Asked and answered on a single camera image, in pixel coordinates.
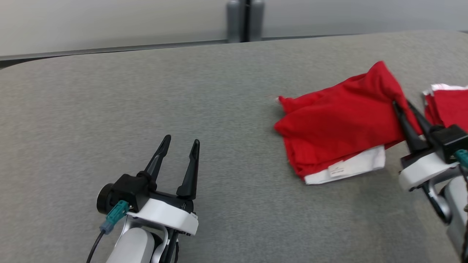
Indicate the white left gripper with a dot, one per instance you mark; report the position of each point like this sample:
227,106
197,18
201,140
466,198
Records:
168,215

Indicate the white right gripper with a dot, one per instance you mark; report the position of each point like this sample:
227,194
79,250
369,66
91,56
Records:
420,170

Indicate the red shorts with white trim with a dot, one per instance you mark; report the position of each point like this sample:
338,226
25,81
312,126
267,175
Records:
449,107

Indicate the red shirt with white sleeves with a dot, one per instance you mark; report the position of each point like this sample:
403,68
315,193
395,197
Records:
336,124

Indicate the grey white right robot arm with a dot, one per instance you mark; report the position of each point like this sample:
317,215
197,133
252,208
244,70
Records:
455,204

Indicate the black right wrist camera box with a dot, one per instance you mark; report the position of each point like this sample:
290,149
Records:
449,142

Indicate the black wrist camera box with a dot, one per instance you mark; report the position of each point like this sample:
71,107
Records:
129,191
449,142

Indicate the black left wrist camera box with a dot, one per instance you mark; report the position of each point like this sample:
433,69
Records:
129,191

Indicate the grey partition post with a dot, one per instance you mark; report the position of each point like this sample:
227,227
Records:
236,22
257,20

